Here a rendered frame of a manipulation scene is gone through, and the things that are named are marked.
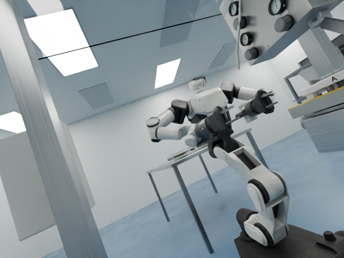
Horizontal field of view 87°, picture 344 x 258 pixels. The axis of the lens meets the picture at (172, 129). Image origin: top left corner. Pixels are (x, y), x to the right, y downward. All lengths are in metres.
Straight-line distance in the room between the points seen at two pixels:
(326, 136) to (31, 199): 0.77
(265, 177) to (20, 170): 1.06
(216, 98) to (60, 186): 1.05
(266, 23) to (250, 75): 6.42
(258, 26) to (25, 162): 0.72
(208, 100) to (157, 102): 4.40
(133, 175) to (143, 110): 1.88
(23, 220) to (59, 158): 0.18
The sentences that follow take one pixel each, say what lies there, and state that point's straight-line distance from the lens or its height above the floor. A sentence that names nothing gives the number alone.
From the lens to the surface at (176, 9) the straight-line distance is 0.79.
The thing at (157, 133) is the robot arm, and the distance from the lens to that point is 1.01.
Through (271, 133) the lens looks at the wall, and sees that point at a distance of 6.69.
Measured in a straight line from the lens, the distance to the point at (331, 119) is 0.60.
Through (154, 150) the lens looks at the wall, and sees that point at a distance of 5.26.
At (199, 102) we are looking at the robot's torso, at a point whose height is 1.21.
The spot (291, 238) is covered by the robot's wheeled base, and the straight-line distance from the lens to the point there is 1.56.
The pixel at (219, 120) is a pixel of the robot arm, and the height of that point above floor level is 1.02.
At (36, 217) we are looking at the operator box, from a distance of 0.60.
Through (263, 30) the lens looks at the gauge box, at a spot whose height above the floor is 1.17.
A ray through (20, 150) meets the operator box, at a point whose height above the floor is 1.13.
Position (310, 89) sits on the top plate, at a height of 0.97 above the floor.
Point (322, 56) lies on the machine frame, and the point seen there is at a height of 1.07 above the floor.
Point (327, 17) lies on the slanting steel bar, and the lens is 0.56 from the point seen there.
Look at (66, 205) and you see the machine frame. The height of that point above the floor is 0.95.
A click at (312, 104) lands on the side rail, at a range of 0.61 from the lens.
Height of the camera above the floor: 0.96
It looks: 8 degrees up
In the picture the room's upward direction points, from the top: 24 degrees counter-clockwise
